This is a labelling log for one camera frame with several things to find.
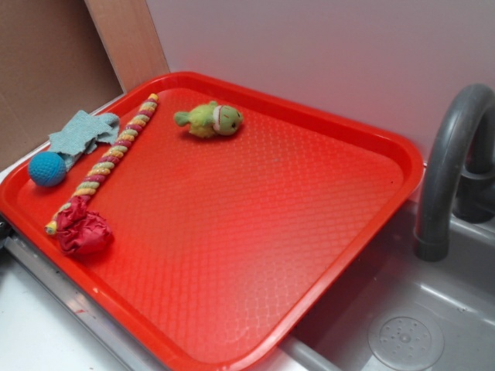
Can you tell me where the green plush fish toy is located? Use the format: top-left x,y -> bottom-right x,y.
173,101 -> 244,138

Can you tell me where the brown cardboard panel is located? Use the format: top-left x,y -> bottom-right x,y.
1,1 -> 122,168

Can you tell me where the crumpled red cloth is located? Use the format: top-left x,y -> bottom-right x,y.
56,196 -> 113,255

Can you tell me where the multicolored twisted rope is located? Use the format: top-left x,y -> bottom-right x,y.
43,93 -> 160,236

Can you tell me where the blue dimpled ball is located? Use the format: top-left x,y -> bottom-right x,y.
28,151 -> 67,187

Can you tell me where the red plastic tray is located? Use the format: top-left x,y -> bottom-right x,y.
1,73 -> 423,370

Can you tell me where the grey plastic sink basin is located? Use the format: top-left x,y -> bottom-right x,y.
281,203 -> 494,370

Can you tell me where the light wooden board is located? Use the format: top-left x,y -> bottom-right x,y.
85,0 -> 169,93

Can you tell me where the grey plastic faucet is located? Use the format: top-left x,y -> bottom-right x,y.
414,83 -> 494,261

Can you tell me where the light blue cloth rag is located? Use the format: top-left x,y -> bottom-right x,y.
49,111 -> 120,171

